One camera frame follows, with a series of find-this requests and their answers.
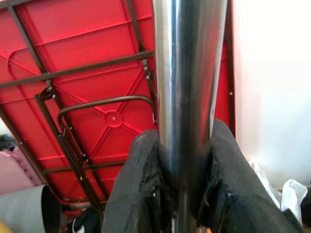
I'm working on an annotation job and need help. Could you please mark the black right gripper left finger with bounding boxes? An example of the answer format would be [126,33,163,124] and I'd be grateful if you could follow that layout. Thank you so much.
[102,130,175,233]

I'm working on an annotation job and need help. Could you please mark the yellow metal exercise frame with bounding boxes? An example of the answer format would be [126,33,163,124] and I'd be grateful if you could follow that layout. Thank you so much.
[0,218,13,233]

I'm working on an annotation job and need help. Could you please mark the grey rolled mat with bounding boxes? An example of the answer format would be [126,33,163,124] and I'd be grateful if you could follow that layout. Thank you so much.
[0,184,64,233]

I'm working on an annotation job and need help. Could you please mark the folded red plastic table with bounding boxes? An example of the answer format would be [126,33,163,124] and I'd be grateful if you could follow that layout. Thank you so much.
[0,0,236,214]

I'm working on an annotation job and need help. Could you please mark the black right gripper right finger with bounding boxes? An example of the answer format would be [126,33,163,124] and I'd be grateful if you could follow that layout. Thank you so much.
[196,118,304,233]

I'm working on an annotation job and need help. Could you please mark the white plastic bag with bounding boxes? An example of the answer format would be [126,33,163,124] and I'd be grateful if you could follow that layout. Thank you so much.
[250,160,308,226]

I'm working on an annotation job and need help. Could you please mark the pink foam mat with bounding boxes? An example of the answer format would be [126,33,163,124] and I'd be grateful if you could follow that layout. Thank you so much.
[0,145,42,195]

